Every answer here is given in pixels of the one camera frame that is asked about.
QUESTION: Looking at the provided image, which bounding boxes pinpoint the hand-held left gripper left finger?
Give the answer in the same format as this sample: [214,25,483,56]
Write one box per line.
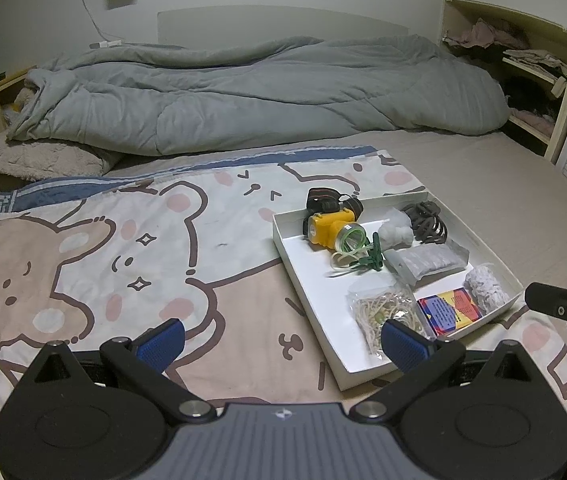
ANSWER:
[18,318,218,423]

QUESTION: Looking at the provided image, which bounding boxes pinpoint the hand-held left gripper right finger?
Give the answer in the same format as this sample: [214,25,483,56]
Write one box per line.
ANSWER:
[351,318,549,423]

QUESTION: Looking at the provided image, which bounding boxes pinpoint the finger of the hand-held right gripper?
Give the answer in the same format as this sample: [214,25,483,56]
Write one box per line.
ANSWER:
[524,282,567,325]

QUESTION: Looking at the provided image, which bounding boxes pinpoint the bag of rubber bands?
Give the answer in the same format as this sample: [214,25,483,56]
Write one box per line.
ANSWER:
[347,280,431,358]

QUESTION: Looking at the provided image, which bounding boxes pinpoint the colourful small box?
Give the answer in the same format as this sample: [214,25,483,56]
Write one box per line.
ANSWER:
[417,287,487,337]

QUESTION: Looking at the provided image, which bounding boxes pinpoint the clear plastic pack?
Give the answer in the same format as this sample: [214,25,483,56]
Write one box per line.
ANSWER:
[384,242,474,288]

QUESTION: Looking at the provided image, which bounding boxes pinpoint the green plastic clip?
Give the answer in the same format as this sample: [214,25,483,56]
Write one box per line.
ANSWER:
[351,231,385,276]

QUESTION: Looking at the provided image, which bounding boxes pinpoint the clear elastic loops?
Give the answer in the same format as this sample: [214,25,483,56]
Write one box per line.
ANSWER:
[331,246,371,277]

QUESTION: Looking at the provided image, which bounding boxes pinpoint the white shallow cardboard box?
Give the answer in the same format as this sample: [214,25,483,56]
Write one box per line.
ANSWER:
[271,191,525,392]

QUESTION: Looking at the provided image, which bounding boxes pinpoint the white plastic wad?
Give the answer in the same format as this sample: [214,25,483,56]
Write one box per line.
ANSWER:
[377,210,417,251]

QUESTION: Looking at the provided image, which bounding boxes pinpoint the brown cord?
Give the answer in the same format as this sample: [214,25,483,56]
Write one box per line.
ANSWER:
[401,201,448,246]

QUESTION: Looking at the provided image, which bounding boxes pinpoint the yellow headlamp with strap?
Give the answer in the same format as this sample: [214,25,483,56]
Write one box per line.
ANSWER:
[303,187,367,252]

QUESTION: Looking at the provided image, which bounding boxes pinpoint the bear printed blanket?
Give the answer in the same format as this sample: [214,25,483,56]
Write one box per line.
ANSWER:
[0,145,567,480]

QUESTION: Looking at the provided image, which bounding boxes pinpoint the pink folded cloth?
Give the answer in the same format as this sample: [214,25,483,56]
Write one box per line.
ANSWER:
[508,110,557,136]

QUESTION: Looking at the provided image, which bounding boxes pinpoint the dark clothes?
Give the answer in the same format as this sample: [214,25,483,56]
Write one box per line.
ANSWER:
[503,75,564,116]

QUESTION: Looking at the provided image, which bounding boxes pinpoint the beige folded clothes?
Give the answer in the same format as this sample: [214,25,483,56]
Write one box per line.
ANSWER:
[502,49,567,96]

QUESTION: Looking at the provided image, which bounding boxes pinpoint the pink clothes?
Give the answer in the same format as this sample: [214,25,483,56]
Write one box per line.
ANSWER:
[443,17,531,51]

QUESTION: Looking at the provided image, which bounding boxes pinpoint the grey duvet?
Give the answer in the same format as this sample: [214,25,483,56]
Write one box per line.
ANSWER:
[6,35,511,157]

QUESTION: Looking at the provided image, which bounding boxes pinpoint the cream wall shelf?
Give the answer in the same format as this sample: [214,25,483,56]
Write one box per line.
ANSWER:
[438,0,567,163]

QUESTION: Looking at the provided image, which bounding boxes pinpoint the white cable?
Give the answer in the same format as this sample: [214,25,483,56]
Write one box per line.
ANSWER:
[66,0,114,43]

